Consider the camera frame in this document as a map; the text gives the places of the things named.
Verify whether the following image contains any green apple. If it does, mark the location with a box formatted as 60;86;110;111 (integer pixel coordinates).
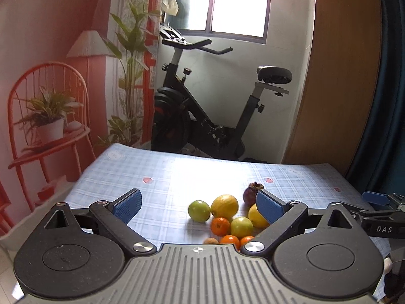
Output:
188;200;211;223
231;217;254;239

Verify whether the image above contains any orange mandarin right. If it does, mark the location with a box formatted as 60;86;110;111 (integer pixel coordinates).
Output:
239;235;254;248

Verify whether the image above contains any window with dark frame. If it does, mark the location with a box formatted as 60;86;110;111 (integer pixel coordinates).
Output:
165;0;270;44

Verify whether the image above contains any dark purple mangosteen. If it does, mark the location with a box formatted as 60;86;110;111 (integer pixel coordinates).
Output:
243;182;264;206

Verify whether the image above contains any large yellow lemon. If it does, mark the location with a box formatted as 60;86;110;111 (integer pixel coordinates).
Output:
211;195;239;220

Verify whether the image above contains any small brown fruit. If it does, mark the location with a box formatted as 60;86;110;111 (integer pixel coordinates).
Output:
203;237;219;244

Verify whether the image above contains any wooden wardrobe panel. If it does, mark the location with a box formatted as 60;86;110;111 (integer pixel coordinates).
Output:
283;0;382;174

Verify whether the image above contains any green apple near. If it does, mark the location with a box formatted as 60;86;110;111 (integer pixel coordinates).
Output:
231;217;254;239

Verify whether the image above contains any orange mandarin front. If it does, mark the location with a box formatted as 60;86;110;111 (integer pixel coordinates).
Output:
220;235;240;251

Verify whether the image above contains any dark teal curtain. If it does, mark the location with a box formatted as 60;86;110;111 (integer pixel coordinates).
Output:
345;0;404;195

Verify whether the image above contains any black exercise bike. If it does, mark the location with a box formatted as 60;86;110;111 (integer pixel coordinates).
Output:
151;26;293;162

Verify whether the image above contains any green apple far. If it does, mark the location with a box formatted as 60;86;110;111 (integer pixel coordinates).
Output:
188;200;211;223

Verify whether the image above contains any small orange mandarin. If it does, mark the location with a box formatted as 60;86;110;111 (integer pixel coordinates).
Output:
211;218;231;237

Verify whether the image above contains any blue plaid tablecloth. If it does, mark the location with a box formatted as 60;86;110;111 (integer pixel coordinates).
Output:
0;142;395;304

